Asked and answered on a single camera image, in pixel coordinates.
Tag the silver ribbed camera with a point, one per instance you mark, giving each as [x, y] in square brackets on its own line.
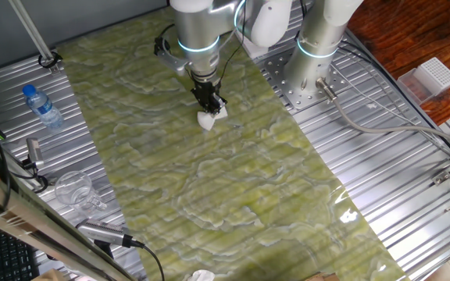
[104, 232]

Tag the silver camera bracket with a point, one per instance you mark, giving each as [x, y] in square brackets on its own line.
[172, 62]

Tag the black keyboard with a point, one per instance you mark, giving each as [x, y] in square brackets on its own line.
[6, 257]

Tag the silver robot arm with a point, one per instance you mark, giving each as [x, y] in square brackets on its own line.
[197, 27]

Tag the clear plastic box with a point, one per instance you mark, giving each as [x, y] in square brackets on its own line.
[412, 87]

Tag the white sponge block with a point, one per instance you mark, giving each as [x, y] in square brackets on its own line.
[206, 121]

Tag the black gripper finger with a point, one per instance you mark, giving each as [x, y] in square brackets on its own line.
[204, 106]
[217, 104]

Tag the green marble pattern mat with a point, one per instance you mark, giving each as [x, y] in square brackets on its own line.
[229, 175]

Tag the white power strip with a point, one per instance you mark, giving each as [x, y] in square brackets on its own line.
[254, 48]

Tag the clear glass mug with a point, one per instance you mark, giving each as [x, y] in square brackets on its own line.
[72, 187]

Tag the aluminium frame bar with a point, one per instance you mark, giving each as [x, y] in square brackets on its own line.
[33, 226]

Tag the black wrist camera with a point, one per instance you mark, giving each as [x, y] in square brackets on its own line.
[161, 46]

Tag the white pipette tip box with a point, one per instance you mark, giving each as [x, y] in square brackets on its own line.
[438, 74]

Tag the cardboard box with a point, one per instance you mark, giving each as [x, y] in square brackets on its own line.
[320, 277]

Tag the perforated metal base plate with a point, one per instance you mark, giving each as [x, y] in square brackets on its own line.
[287, 91]

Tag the white crumpled tissue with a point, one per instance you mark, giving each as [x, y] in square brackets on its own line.
[202, 275]

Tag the black clamp tool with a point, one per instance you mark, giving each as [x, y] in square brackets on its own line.
[34, 151]

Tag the water bottle blue cap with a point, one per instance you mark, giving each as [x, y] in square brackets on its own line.
[43, 109]

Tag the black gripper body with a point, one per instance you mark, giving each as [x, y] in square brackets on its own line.
[205, 93]

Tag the aluminium pole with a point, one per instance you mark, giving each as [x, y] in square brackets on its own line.
[29, 27]

